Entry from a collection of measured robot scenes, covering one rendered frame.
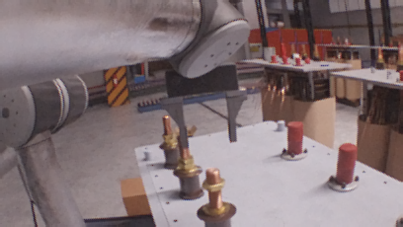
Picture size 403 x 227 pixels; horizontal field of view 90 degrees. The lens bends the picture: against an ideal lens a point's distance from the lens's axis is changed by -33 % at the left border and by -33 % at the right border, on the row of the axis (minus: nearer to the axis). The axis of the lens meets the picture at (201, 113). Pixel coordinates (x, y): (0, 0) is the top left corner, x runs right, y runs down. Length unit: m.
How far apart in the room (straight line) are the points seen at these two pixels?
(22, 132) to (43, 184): 0.12
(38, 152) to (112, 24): 0.41
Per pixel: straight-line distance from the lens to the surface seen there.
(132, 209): 1.97
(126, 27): 0.20
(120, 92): 10.84
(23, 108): 0.52
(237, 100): 0.55
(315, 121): 3.12
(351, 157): 0.85
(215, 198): 0.62
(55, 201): 0.58
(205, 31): 0.29
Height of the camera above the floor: 1.82
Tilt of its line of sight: 14 degrees down
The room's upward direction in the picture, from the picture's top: 7 degrees counter-clockwise
